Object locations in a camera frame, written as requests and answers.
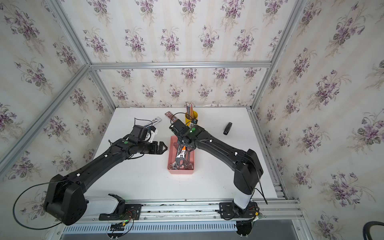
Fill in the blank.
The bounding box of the long silver combination wrench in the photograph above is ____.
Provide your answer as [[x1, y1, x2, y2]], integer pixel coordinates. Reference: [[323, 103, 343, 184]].
[[168, 156, 195, 171]]

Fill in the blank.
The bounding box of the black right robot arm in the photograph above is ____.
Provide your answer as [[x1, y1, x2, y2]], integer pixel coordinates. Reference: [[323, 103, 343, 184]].
[[170, 124, 264, 210]]

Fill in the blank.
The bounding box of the pink plastic storage box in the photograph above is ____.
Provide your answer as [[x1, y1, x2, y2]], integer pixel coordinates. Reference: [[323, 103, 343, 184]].
[[168, 136, 195, 175]]

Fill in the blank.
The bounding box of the orange handled adjustable wrench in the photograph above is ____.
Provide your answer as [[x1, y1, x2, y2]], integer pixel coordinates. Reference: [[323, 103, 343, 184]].
[[175, 147, 187, 164]]

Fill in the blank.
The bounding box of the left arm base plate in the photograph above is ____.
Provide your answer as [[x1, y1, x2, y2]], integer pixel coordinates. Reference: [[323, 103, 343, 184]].
[[98, 204, 143, 221]]

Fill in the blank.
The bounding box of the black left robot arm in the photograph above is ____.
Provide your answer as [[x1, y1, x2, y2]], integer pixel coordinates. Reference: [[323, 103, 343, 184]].
[[43, 135, 168, 226]]

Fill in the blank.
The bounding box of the aluminium mounting rail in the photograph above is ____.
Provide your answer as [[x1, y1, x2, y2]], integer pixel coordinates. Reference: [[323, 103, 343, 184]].
[[77, 199, 304, 223]]

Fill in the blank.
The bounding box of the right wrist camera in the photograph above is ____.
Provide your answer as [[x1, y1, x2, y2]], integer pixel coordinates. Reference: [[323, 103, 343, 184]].
[[170, 120, 190, 135]]

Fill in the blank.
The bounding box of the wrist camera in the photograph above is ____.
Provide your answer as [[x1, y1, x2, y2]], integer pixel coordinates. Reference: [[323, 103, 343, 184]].
[[170, 120, 190, 135], [131, 125, 157, 143]]

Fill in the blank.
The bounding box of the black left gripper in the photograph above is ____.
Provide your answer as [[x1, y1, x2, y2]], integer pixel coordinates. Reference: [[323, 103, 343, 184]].
[[136, 140, 169, 154]]

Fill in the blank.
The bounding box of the brown pencil box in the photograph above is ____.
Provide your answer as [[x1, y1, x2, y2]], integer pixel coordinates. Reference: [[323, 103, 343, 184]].
[[165, 111, 179, 124]]

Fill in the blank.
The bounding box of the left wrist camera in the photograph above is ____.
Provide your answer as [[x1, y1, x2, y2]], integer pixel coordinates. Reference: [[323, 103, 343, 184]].
[[131, 125, 157, 143]]

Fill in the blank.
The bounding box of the yellow pencil cup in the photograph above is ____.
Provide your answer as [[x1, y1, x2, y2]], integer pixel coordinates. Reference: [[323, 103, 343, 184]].
[[185, 111, 198, 127]]

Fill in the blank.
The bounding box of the bundle of coloured pencils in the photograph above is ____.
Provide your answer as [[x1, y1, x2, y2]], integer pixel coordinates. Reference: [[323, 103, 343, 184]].
[[186, 103, 195, 120]]

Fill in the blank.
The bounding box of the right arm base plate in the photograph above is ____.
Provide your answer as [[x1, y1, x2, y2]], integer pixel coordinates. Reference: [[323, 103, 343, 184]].
[[218, 202, 260, 221]]

